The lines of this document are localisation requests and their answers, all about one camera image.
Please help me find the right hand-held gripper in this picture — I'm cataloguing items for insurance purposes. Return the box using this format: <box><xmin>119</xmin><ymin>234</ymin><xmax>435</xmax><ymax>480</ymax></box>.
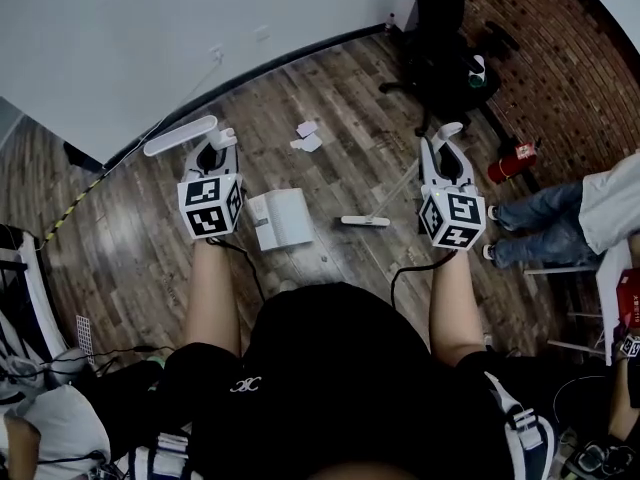
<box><xmin>418</xmin><ymin>136</ymin><xmax>487</xmax><ymax>252</ymax></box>

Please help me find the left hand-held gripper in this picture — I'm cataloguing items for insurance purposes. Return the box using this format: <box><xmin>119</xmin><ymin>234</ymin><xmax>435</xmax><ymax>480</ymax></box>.
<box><xmin>177</xmin><ymin>140</ymin><xmax>245</xmax><ymax>241</ymax></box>

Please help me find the white long-handled dustpan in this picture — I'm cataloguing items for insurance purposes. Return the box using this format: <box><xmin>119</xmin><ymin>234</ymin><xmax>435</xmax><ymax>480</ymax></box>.
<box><xmin>143</xmin><ymin>115</ymin><xmax>315</xmax><ymax>253</ymax></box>

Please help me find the large white paper trash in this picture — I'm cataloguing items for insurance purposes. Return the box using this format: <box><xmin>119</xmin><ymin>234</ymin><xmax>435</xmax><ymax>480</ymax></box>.
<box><xmin>289</xmin><ymin>133</ymin><xmax>323</xmax><ymax>153</ymax></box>

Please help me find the white long-handled broom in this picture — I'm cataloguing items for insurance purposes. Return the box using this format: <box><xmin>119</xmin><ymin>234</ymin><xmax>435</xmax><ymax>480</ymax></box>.
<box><xmin>340</xmin><ymin>121</ymin><xmax>465</xmax><ymax>228</ymax></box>

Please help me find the person's right forearm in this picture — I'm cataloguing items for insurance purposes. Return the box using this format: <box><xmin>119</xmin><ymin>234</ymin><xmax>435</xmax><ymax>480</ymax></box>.
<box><xmin>428</xmin><ymin>247</ymin><xmax>485</xmax><ymax>368</ymax></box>

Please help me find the another person's forearm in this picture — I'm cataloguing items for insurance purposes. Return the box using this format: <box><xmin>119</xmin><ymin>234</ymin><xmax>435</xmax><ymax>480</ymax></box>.
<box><xmin>606</xmin><ymin>357</ymin><xmax>640</xmax><ymax>444</ymax></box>

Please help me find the person's left forearm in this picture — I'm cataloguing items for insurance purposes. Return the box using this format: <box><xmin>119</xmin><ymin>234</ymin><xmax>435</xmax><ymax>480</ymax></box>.
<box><xmin>183</xmin><ymin>236</ymin><xmax>242</xmax><ymax>358</ymax></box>

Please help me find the wooden floor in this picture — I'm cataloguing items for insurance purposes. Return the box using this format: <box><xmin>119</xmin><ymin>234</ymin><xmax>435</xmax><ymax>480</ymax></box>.
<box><xmin>0</xmin><ymin>27</ymin><xmax>616</xmax><ymax>369</ymax></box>

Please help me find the red fire extinguisher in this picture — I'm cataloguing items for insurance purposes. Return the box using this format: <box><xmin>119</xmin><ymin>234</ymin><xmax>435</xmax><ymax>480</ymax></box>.
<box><xmin>486</xmin><ymin>139</ymin><xmax>543</xmax><ymax>186</ymax></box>

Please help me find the black baseboard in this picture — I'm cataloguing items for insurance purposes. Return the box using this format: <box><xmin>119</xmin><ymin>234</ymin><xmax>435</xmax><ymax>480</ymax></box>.
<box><xmin>102</xmin><ymin>22</ymin><xmax>390</xmax><ymax>170</ymax></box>

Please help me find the black office chair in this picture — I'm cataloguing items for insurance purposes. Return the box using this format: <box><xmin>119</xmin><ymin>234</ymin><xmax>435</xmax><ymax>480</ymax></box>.
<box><xmin>378</xmin><ymin>0</ymin><xmax>503</xmax><ymax>138</ymax></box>

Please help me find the white and green cup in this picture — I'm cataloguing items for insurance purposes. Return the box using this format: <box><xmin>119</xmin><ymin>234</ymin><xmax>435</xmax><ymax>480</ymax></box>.
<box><xmin>466</xmin><ymin>54</ymin><xmax>490</xmax><ymax>90</ymax></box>

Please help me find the yellow black striped strip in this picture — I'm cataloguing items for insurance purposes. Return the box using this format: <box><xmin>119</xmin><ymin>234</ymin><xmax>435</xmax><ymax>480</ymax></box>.
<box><xmin>41</xmin><ymin>167</ymin><xmax>109</xmax><ymax>245</ymax></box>

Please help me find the white table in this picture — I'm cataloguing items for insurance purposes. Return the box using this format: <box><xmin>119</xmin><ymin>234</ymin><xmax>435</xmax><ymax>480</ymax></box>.
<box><xmin>522</xmin><ymin>240</ymin><xmax>640</xmax><ymax>367</ymax></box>

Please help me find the white perforated board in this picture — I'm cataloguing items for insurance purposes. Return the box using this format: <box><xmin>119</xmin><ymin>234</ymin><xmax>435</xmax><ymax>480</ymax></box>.
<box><xmin>74</xmin><ymin>314</ymin><xmax>96</xmax><ymax>365</ymax></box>

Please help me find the red box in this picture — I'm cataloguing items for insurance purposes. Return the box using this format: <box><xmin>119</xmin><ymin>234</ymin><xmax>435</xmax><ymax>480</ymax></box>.
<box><xmin>615</xmin><ymin>267</ymin><xmax>640</xmax><ymax>330</ymax></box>

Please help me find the person's black clothed torso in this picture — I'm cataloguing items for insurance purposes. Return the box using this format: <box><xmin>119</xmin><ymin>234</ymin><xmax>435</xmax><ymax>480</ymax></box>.
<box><xmin>158</xmin><ymin>282</ymin><xmax>509</xmax><ymax>480</ymax></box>

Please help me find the white navy sneaker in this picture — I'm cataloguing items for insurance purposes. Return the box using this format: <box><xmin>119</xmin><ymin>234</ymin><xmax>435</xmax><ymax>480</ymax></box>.
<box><xmin>483</xmin><ymin>371</ymin><xmax>560</xmax><ymax>480</ymax></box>

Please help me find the white blue striped cloth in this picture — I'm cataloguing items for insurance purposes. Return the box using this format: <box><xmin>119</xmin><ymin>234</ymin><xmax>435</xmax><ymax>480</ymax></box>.
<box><xmin>126</xmin><ymin>431</ymin><xmax>202</xmax><ymax>480</ymax></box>

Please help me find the grey white bag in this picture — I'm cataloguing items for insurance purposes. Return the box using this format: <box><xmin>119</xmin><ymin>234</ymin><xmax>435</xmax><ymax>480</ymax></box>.
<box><xmin>0</xmin><ymin>381</ymin><xmax>112</xmax><ymax>480</ymax></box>

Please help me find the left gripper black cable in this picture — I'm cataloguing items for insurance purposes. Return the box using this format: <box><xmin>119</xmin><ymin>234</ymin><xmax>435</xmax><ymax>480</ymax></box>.
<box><xmin>206</xmin><ymin>236</ymin><xmax>267</xmax><ymax>305</ymax></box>

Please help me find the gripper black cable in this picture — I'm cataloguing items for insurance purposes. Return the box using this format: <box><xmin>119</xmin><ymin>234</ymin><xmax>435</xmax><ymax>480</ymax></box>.
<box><xmin>389</xmin><ymin>249</ymin><xmax>455</xmax><ymax>312</ymax></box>
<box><xmin>206</xmin><ymin>236</ymin><xmax>267</xmax><ymax>305</ymax></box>

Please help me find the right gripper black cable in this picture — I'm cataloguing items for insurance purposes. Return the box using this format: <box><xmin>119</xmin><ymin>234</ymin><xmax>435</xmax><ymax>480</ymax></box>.
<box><xmin>389</xmin><ymin>249</ymin><xmax>455</xmax><ymax>312</ymax></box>

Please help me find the white metal frame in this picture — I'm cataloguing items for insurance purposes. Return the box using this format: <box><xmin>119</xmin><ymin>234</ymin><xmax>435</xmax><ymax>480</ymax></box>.
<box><xmin>0</xmin><ymin>223</ymin><xmax>69</xmax><ymax>362</ymax></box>

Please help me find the black device with cables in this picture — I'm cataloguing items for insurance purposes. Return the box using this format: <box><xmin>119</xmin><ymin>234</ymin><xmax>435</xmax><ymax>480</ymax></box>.
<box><xmin>562</xmin><ymin>437</ymin><xmax>639</xmax><ymax>480</ymax></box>

